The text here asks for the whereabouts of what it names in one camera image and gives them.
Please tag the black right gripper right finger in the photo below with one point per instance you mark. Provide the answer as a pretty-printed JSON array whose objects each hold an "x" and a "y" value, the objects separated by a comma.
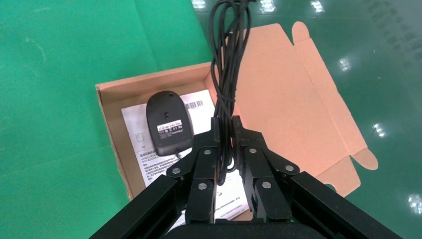
[{"x": 260, "y": 171}]

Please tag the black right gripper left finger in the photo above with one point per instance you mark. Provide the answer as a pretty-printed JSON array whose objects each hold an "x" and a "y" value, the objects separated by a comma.
[{"x": 201, "y": 171}]

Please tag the black computer mouse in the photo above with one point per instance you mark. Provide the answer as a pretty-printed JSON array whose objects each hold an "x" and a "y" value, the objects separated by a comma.
[{"x": 168, "y": 112}]

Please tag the open brown cardboard box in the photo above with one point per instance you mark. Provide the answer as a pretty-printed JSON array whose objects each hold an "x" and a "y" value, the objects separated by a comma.
[{"x": 290, "y": 99}]

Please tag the white printed paper sheet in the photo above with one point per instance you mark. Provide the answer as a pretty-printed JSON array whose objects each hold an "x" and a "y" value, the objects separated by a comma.
[{"x": 138, "y": 125}]

